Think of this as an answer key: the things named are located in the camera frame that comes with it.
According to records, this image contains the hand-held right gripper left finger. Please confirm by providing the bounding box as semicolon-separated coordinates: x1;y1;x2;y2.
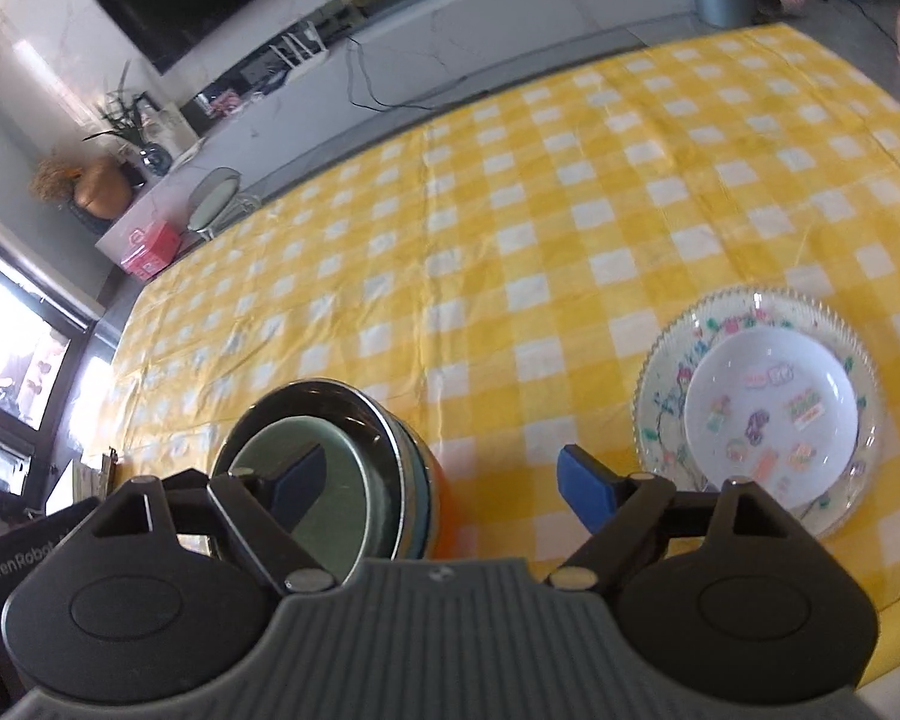
90;442;331;593

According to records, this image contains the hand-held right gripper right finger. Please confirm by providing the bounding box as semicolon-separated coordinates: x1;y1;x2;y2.
547;444;792;592

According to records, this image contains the green ceramic bowl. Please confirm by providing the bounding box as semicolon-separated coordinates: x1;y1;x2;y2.
232;416;407;567

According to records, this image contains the stainless steel bowl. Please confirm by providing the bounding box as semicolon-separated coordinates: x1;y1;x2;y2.
210;381;458;565

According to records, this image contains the white fruit-print plate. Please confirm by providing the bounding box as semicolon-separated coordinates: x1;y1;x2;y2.
640;298;876;535

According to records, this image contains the clear glass sticker plate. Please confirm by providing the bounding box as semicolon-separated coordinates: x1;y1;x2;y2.
632;286;887;541

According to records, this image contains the small white sticker plate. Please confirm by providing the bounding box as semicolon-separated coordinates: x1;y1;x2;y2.
682;328;869;512

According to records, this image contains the pink box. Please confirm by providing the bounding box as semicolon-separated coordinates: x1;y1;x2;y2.
118;220;182;280

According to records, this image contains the yellow checked tablecloth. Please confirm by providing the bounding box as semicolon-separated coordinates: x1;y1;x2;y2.
109;22;900;691

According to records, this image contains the round grey stool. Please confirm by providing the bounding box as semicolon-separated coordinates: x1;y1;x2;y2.
186;167;262;242

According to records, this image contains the orange round vase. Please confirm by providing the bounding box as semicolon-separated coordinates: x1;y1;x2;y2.
71;160;134;216

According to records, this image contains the dried flower bunch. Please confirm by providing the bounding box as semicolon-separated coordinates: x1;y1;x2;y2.
28;156;85;205

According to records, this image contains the spiky plant in white vase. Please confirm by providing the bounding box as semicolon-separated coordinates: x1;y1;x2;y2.
82;62;197;170

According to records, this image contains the white router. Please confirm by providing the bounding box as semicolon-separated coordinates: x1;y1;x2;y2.
272;21;332;81

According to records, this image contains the white marble cabinet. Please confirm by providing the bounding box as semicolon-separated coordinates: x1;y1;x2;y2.
94;0;702;265

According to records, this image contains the black cable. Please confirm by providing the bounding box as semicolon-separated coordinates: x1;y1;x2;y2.
343;36;500;112

